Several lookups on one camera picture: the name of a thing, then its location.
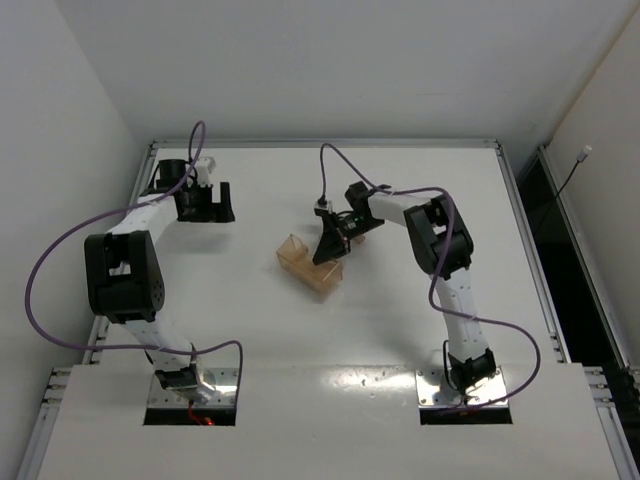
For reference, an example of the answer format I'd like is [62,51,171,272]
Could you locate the clear amber plastic box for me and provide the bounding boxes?
[276,234,343,301]

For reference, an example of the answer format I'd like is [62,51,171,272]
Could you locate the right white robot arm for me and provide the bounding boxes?
[312,182,496,395]

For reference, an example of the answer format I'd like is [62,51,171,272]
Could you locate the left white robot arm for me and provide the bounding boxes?
[84,157,235,404]

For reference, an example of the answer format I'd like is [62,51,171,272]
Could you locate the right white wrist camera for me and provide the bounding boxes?
[314,196,333,216]

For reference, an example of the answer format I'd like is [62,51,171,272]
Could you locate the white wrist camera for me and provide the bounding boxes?
[314,196,333,216]
[194,156,216,186]

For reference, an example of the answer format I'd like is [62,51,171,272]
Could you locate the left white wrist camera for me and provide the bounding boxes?
[194,156,216,186]

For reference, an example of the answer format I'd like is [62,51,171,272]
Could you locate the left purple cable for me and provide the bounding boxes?
[24,120,245,386]

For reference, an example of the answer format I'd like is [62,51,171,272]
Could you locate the purple cable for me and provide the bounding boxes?
[319,142,542,412]
[24,120,245,386]

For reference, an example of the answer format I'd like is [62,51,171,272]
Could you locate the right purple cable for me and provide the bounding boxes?
[319,142,542,412]

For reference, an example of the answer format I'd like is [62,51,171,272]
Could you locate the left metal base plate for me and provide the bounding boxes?
[147,368,238,410]

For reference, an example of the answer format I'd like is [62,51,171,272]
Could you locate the metal base plate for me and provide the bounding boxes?
[415,368,509,412]
[147,368,238,410]

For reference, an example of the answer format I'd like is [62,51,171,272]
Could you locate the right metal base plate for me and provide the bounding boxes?
[415,368,509,412]

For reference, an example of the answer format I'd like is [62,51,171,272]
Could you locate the black wall cable white plug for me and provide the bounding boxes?
[540,145,592,224]

